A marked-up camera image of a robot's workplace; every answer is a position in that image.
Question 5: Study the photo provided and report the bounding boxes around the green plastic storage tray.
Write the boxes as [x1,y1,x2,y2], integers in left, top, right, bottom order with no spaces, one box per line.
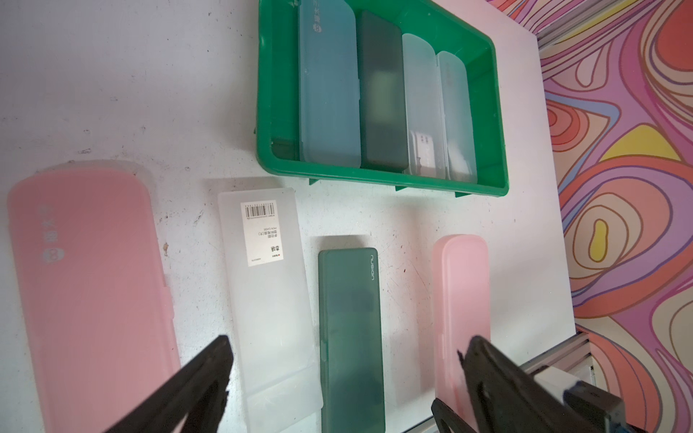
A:
[256,1,510,197]

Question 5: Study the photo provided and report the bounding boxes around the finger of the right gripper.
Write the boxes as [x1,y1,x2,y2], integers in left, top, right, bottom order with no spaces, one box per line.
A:
[431,398,476,433]

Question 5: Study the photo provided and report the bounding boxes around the clear rectangular pencil case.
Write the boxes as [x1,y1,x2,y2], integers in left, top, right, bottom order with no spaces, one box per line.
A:
[218,189,323,432]

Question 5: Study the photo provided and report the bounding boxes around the translucent white pencil case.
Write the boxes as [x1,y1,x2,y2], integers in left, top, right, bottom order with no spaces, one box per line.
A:
[402,34,447,179]
[437,52,478,184]

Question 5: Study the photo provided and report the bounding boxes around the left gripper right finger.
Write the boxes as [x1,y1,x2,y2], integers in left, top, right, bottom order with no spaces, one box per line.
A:
[458,336,596,432]

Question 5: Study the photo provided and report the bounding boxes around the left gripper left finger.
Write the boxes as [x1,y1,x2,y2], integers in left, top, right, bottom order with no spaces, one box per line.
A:
[109,335,234,432]

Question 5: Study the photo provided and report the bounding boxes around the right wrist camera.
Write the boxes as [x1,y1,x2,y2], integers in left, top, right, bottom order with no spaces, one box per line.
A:
[532,366,644,432]

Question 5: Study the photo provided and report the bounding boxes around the dark green translucent pencil case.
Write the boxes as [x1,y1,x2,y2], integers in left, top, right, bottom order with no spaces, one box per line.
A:
[357,10,409,172]

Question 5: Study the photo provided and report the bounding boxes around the teal pencil case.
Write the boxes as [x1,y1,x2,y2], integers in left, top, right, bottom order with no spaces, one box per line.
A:
[299,1,361,168]

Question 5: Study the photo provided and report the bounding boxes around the pink pencil case with sticker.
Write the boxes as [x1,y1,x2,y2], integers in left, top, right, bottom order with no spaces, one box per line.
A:
[432,235,491,429]

